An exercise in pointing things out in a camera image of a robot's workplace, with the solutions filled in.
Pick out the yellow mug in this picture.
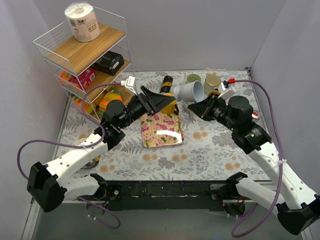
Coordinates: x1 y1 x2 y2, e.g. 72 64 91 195
161 100 179 115

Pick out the blue glazed mug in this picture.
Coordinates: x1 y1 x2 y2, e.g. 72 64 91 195
207 90 221 97

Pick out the grey mug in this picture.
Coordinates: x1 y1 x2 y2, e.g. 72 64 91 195
172 81 204 103

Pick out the cream mug with black handle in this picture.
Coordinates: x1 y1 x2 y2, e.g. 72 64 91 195
204 74 221 95

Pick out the light green ceramic mug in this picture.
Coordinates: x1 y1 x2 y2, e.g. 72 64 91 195
185 73 202 84

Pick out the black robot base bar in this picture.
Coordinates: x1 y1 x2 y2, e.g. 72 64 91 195
77 178 247 212

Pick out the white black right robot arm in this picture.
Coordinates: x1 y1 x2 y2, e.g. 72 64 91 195
188 94 320 235

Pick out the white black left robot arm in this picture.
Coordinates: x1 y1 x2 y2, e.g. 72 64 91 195
26 86 175 213

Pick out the black cylindrical bottle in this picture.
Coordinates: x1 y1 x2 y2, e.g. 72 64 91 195
160 75 173 94

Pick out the orange yellow sponge pack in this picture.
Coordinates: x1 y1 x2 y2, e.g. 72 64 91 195
98 89 123 117

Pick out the floral serving tray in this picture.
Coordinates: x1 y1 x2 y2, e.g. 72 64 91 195
140 111 184 148

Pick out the blue white drink can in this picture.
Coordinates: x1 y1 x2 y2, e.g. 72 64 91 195
252 110 261 121

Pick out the colourful sponge stack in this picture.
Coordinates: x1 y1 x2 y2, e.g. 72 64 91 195
71 96 94 116

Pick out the black box on shelf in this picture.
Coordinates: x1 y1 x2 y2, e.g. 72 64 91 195
91 51 125 76

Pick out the pink snack box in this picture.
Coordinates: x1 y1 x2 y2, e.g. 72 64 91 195
68 67 96 90

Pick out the orange snack bag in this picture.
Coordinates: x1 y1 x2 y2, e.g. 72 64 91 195
58 70 75 86

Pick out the wrapped toilet paper roll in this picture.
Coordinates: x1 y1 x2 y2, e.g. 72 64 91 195
64 2 101 43

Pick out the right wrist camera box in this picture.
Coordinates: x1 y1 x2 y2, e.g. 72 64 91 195
219 78 236 101

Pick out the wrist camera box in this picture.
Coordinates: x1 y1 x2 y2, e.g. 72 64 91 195
219 78 236 101
120 76 137 96

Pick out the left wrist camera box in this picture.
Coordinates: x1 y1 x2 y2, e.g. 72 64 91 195
120 76 137 96

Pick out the white wire shelf rack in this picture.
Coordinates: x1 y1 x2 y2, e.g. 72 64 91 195
33 7 134 120

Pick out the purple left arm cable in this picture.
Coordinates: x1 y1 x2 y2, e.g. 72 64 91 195
16 83 126 230

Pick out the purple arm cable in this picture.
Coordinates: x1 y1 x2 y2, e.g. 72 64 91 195
231 78 284 238
16 83 126 230

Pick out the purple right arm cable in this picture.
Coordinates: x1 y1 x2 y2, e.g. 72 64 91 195
231 78 284 238

